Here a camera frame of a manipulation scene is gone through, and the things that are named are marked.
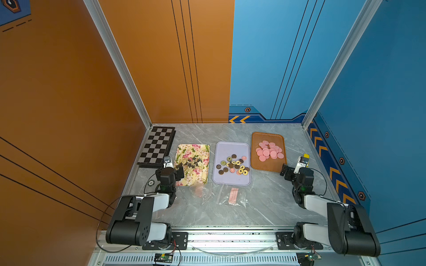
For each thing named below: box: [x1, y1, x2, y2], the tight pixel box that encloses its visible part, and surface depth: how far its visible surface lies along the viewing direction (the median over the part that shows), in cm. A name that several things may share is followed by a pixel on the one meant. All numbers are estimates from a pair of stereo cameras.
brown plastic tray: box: [250, 131, 287, 173], surface depth 105 cm
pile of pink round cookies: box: [255, 140, 284, 162], surface depth 105 cm
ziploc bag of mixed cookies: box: [216, 183, 247, 209], surface depth 84 cm
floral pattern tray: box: [173, 144, 211, 187], surface depth 101 cm
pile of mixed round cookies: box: [215, 154, 250, 176], surface depth 98 cm
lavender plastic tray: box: [212, 141, 252, 186], surface depth 99 cm
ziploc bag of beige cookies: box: [188, 183, 216, 206], surface depth 86 cm
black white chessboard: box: [136, 126, 177, 168], surface depth 105 cm
